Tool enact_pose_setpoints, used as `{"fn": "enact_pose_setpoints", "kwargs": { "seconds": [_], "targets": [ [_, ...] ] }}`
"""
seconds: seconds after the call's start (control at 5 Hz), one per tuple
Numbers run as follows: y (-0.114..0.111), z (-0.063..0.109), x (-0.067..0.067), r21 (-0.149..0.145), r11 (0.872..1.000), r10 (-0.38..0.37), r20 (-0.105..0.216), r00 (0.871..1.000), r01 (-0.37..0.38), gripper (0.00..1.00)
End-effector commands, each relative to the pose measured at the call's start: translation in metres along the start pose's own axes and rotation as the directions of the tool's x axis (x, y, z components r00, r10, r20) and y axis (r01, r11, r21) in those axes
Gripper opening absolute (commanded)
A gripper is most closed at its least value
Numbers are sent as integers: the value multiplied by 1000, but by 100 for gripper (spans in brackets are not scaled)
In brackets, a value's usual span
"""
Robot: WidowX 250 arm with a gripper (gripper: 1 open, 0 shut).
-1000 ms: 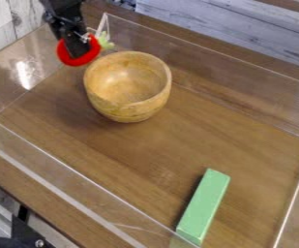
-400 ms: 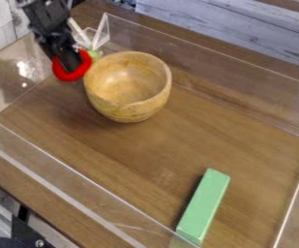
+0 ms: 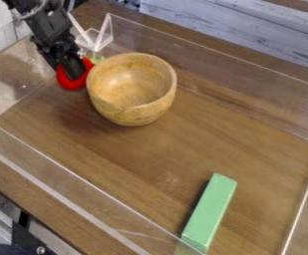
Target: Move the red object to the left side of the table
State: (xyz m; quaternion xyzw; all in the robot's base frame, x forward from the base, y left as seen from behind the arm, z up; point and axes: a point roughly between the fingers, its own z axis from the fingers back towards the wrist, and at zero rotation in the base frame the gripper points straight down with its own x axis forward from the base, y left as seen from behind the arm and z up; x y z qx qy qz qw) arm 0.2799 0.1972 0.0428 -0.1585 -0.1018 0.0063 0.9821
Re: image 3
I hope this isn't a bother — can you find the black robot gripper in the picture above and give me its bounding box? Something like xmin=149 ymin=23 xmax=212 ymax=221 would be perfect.
xmin=22 ymin=3 xmax=86 ymax=81

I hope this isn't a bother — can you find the red felt strawberry toy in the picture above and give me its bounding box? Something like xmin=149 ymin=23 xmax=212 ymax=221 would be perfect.
xmin=57 ymin=53 xmax=106 ymax=90

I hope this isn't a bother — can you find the green rectangular block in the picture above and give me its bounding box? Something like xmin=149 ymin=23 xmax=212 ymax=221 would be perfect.
xmin=181 ymin=173 xmax=237 ymax=253

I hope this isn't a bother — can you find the clear acrylic tray wall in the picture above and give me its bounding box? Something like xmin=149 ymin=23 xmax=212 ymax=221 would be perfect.
xmin=0 ymin=113 xmax=207 ymax=255

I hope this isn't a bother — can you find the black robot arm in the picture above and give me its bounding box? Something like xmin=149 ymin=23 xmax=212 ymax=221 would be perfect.
xmin=2 ymin=0 xmax=86 ymax=81

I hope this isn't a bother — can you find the wooden bowl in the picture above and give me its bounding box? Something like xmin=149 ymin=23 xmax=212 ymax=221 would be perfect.
xmin=88 ymin=53 xmax=177 ymax=127

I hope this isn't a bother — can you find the black table clamp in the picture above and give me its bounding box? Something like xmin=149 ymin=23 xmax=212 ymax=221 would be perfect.
xmin=11 ymin=211 xmax=58 ymax=255

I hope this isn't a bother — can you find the clear acrylic corner bracket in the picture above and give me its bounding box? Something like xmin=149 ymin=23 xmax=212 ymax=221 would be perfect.
xmin=69 ymin=14 xmax=114 ymax=52

